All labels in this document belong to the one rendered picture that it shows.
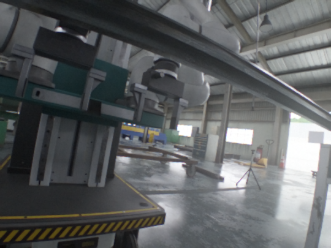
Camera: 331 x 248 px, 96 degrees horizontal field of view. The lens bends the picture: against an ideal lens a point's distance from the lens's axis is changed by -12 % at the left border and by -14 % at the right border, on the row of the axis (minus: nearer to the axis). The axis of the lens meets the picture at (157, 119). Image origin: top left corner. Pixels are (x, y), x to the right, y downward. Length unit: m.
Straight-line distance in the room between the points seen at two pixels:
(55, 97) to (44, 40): 0.26
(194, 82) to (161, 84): 0.34
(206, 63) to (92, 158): 0.76
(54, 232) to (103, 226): 0.15
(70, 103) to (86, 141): 0.32
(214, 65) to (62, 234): 0.59
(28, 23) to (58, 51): 0.28
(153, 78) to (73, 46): 0.22
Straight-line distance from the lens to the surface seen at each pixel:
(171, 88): 0.53
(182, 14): 0.60
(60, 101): 0.65
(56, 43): 0.43
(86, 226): 0.63
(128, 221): 0.69
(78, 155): 0.92
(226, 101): 6.76
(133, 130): 11.89
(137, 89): 0.47
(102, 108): 0.67
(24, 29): 0.68
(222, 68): 0.29
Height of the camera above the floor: 0.63
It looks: 5 degrees up
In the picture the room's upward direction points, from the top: 10 degrees clockwise
